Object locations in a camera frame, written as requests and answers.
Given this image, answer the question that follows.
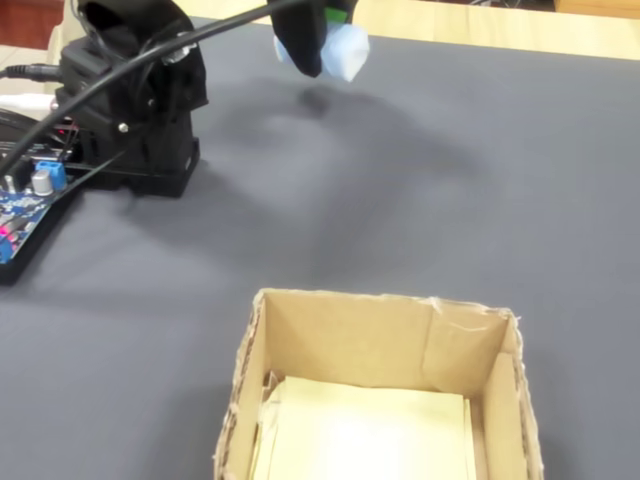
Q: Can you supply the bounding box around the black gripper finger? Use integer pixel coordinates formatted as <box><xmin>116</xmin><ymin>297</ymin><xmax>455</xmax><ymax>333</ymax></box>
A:
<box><xmin>324</xmin><ymin>0</ymin><xmax>362</xmax><ymax>26</ymax></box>
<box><xmin>267</xmin><ymin>0</ymin><xmax>327</xmax><ymax>80</ymax></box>

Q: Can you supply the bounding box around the light blue foam block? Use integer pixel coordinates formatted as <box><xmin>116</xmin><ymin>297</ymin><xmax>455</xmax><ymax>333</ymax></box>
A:
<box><xmin>272</xmin><ymin>22</ymin><xmax>372</xmax><ymax>85</ymax></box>

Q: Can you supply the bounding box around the open cardboard box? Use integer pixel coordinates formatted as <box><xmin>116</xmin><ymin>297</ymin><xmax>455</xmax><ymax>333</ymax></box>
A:
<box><xmin>212</xmin><ymin>287</ymin><xmax>544</xmax><ymax>480</ymax></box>

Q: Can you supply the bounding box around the blue circuit board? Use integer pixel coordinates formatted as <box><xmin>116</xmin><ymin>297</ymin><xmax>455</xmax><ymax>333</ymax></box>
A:
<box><xmin>0</xmin><ymin>158</ymin><xmax>86</xmax><ymax>286</ymax></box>

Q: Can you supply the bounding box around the cream paper sheet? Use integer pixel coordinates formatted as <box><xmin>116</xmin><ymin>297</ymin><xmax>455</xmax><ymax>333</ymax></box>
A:
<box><xmin>254</xmin><ymin>374</ymin><xmax>479</xmax><ymax>480</ymax></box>

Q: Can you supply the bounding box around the thick black camera cable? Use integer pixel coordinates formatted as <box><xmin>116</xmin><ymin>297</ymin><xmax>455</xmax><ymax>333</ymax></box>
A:
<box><xmin>0</xmin><ymin>0</ymin><xmax>306</xmax><ymax>174</ymax></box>

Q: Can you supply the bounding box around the black power plug cable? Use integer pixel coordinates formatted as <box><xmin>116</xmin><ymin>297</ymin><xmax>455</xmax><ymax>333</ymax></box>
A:
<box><xmin>0</xmin><ymin>63</ymin><xmax>64</xmax><ymax>84</ymax></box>

